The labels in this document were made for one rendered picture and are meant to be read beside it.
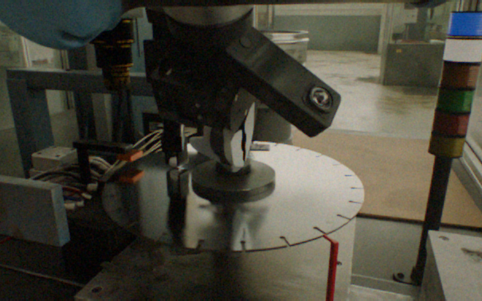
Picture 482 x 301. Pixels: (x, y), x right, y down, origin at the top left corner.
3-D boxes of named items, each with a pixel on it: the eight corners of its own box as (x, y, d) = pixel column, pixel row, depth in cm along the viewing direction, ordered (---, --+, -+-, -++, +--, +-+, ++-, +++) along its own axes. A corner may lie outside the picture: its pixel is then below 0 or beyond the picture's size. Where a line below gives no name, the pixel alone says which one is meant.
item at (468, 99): (467, 106, 54) (472, 85, 53) (475, 114, 50) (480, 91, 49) (432, 104, 56) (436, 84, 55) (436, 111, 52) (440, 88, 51)
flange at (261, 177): (260, 160, 57) (260, 144, 57) (288, 191, 47) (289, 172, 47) (186, 168, 55) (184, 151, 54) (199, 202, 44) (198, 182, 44)
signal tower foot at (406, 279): (448, 280, 63) (451, 267, 62) (452, 294, 59) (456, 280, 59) (392, 270, 65) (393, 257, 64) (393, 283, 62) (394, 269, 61)
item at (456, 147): (459, 149, 56) (463, 130, 55) (465, 159, 52) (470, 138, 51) (425, 146, 58) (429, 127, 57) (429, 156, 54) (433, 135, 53)
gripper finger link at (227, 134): (230, 140, 44) (225, 81, 37) (244, 145, 43) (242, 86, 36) (211, 171, 41) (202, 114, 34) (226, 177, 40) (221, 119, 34)
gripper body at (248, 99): (194, 77, 44) (178, -27, 35) (265, 97, 41) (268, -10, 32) (159, 123, 40) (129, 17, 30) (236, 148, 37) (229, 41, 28)
